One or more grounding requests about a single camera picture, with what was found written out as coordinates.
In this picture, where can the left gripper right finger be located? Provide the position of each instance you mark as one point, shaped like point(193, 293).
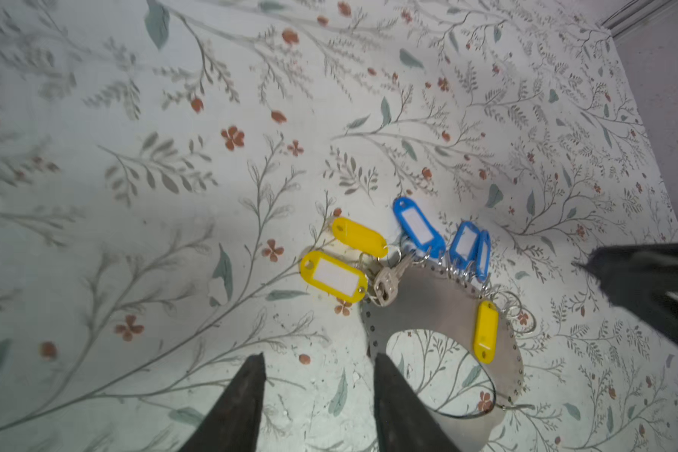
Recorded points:
point(403, 423)

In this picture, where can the yellow key tag plain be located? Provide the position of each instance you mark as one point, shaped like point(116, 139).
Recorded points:
point(359, 237)

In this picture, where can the yellow key tag windowed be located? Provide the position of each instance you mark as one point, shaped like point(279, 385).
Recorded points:
point(329, 274)

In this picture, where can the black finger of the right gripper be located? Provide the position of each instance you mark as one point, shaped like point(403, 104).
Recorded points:
point(642, 279)

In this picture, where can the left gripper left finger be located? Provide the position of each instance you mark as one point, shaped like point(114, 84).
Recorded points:
point(234, 422)

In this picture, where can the silver metal key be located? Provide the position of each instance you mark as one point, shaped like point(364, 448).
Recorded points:
point(386, 282)

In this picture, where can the blue key tag middle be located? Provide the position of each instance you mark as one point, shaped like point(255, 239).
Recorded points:
point(462, 251)

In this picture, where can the yellow key tag on plate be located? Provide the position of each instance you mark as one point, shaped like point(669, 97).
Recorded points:
point(486, 331)

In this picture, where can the blue key tag thin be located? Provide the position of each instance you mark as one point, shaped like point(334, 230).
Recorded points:
point(483, 256)

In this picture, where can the blue key tag large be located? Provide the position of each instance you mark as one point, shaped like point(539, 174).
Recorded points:
point(416, 226)

